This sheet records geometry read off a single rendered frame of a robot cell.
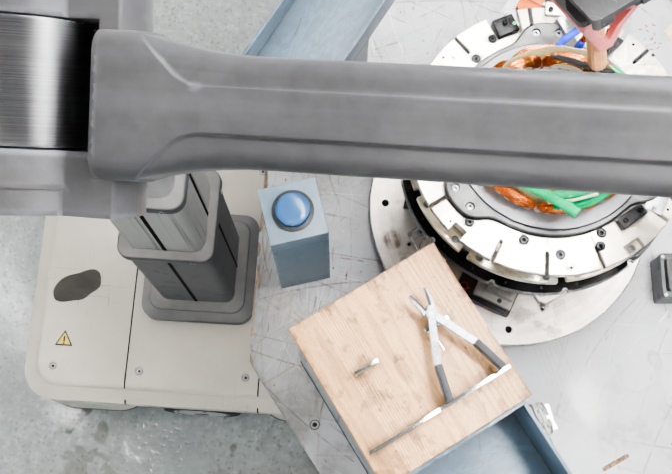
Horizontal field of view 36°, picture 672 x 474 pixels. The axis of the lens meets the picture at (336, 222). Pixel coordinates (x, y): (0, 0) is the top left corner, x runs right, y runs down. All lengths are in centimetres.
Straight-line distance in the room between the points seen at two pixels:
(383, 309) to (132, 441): 117
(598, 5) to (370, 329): 45
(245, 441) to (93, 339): 41
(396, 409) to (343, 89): 75
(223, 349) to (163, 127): 155
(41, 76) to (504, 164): 19
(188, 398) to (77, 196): 153
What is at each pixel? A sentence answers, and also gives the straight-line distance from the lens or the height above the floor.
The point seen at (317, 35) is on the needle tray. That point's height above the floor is 103.
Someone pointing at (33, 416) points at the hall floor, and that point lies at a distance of 228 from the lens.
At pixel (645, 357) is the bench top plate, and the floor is 78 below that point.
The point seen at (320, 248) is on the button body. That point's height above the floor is 96.
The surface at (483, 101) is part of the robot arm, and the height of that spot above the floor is 182.
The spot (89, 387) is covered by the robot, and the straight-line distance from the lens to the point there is 200.
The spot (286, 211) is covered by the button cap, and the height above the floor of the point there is 104.
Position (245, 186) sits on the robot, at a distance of 202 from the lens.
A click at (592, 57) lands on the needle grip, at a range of 98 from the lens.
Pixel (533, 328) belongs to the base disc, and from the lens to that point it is 143.
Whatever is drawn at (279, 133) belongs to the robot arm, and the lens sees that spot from 41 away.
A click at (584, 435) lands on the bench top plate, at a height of 78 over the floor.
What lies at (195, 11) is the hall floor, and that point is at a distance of 247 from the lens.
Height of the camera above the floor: 219
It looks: 75 degrees down
